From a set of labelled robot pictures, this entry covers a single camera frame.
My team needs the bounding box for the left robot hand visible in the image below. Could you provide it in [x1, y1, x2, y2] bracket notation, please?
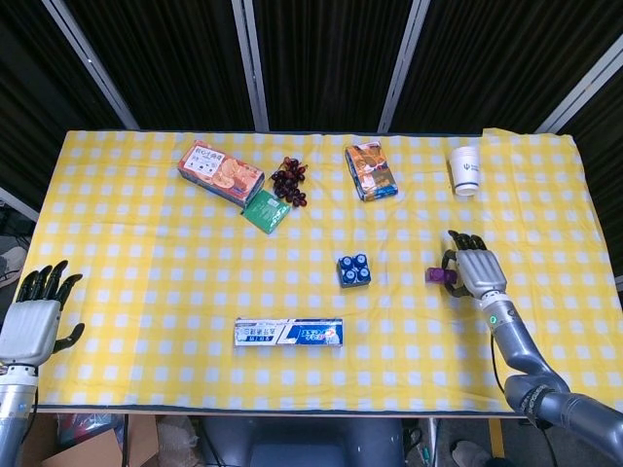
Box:
[0, 260, 86, 369]

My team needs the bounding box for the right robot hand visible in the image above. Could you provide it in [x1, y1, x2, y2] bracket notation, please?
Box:
[441, 230, 509, 299]

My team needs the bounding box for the purple toy block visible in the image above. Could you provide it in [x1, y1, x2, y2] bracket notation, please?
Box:
[425, 267, 460, 285]

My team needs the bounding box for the blue 2x2 toy brick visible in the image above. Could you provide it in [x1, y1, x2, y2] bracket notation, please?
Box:
[338, 251, 375, 289]

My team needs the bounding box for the white paper cup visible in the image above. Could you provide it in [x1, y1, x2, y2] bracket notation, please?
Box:
[449, 145, 483, 198]

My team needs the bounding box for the cardboard box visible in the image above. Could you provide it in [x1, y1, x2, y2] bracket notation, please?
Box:
[22, 413, 161, 467]

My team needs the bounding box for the orange and blue snack box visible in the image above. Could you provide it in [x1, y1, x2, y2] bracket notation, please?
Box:
[345, 141, 400, 202]

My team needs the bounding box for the yellow checkered tablecloth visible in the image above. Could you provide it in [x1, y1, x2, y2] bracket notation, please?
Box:
[10, 126, 623, 414]

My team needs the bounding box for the toothpaste box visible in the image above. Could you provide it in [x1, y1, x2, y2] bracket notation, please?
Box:
[234, 317, 346, 348]

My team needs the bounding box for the bunch of dark grapes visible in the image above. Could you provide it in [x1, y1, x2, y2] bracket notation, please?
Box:
[270, 156, 310, 209]

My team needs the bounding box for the green gum box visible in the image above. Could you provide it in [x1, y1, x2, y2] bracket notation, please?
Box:
[241, 190, 292, 235]

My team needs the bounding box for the dark blue chair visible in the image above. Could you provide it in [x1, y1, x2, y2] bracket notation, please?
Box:
[202, 415, 406, 467]

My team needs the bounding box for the orange biscuit box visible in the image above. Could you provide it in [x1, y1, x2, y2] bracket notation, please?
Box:
[176, 140, 267, 209]

